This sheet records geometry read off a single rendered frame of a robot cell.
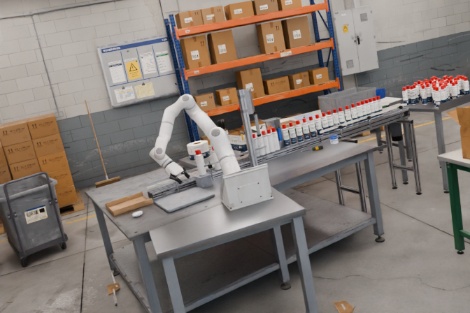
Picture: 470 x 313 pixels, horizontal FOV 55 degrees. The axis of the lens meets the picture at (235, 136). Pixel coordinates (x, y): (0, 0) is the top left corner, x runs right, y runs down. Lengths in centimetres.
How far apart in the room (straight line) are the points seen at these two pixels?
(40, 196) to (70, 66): 328
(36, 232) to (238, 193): 296
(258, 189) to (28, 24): 590
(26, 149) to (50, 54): 202
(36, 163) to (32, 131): 43
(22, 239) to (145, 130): 349
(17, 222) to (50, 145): 167
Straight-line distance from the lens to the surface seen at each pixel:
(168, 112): 339
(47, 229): 538
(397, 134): 507
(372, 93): 580
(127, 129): 809
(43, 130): 663
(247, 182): 291
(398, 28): 1000
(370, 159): 386
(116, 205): 363
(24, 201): 525
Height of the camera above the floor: 184
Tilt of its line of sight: 11 degrees down
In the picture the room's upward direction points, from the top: 11 degrees counter-clockwise
